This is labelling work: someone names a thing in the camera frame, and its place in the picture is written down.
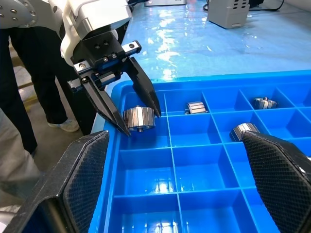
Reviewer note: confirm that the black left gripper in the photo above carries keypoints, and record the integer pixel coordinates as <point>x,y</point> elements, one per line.
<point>99,53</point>

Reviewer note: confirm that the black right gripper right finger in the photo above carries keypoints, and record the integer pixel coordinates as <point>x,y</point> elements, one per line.
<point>279,182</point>

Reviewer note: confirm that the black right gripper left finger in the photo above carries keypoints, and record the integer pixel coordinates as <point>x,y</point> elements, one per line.
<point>80,182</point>

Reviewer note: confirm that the blue compartment tray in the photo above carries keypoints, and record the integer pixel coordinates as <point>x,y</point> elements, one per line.
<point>199,170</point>

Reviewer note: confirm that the grey metal device box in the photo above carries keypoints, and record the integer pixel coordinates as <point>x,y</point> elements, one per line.
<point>228,14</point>

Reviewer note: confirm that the white blue shoe cover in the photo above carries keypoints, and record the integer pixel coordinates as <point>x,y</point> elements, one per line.
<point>64,125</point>

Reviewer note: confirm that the person in black trousers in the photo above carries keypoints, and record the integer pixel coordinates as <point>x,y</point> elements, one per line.
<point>43,72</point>

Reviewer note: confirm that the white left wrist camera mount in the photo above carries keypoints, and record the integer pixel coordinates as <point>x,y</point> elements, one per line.
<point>102,14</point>

